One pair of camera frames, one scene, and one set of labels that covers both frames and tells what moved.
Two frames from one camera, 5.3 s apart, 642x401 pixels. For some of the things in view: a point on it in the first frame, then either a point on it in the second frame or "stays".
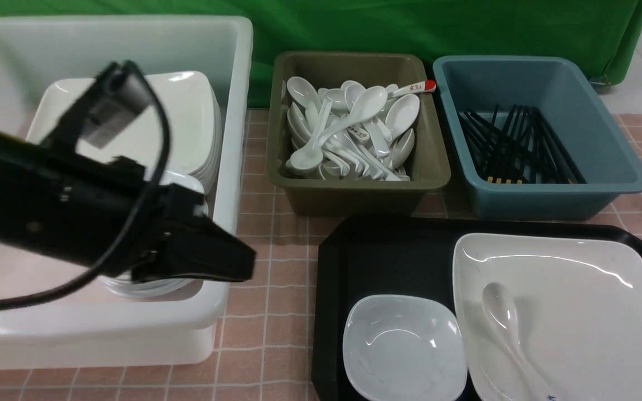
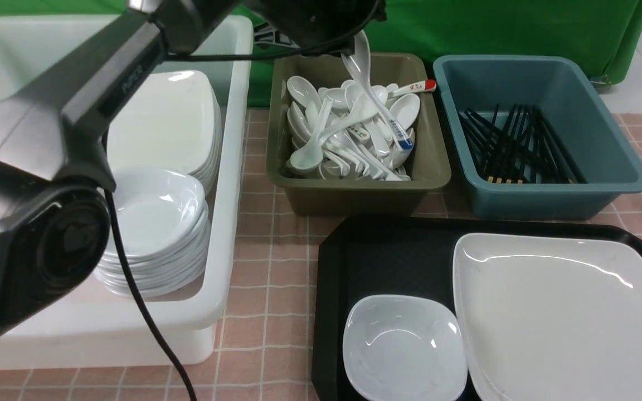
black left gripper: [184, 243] to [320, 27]
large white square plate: [594, 313] stays
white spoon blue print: [501, 306] to [360, 62]
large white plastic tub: [8, 60] stays
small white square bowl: [403, 348] stays
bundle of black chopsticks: [526, 150] stays
